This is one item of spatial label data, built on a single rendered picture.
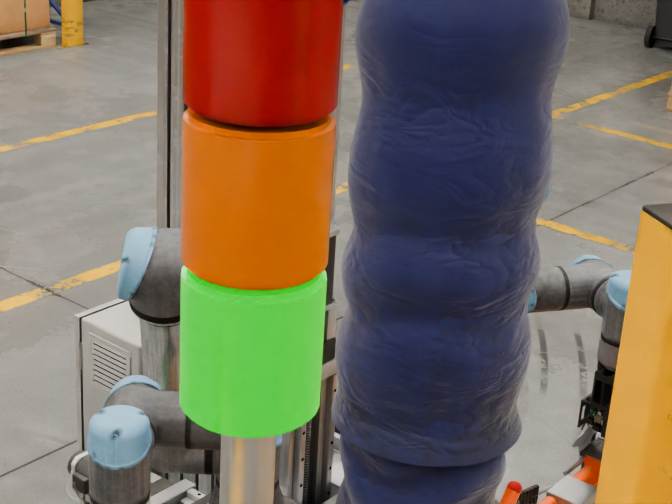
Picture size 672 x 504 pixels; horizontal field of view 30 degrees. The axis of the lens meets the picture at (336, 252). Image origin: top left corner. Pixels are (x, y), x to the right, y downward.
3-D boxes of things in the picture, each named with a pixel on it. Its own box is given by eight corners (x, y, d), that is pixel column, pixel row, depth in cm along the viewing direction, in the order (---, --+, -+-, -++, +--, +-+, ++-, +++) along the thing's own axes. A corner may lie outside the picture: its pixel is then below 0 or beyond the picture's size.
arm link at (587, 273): (547, 253, 213) (577, 279, 203) (606, 249, 216) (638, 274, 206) (541, 296, 216) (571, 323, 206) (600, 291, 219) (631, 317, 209)
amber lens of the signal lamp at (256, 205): (269, 306, 39) (275, 145, 37) (149, 265, 42) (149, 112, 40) (356, 260, 43) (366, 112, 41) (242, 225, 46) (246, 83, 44)
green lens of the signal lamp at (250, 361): (263, 457, 42) (269, 312, 40) (149, 409, 44) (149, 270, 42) (346, 400, 45) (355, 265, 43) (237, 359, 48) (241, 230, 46)
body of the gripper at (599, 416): (574, 430, 209) (584, 365, 205) (599, 412, 216) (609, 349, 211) (616, 446, 205) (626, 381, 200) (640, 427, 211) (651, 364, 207)
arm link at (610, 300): (640, 264, 206) (667, 285, 198) (630, 325, 210) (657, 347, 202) (597, 267, 203) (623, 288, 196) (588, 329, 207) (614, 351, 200)
